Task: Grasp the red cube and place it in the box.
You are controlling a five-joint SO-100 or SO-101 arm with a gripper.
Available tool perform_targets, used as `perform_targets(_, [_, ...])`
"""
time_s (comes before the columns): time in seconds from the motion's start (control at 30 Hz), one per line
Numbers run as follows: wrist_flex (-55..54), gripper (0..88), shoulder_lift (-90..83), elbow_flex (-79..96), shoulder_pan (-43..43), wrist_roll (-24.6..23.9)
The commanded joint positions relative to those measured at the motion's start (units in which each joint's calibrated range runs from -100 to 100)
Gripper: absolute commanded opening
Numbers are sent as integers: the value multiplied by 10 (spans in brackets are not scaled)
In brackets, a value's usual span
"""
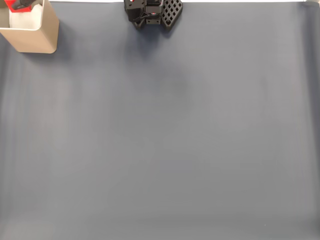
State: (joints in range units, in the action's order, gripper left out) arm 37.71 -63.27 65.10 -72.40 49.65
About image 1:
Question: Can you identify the red cube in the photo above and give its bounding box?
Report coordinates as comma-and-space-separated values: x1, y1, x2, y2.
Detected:
3, 0, 34, 13

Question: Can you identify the tan cardboard box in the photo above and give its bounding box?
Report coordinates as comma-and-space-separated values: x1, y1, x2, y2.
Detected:
0, 0, 60, 54

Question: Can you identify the white padding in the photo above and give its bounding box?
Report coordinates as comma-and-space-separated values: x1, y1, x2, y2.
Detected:
9, 4, 44, 30

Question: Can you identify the dark blue table mat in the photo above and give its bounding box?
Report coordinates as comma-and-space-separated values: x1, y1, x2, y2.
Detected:
0, 1, 320, 240

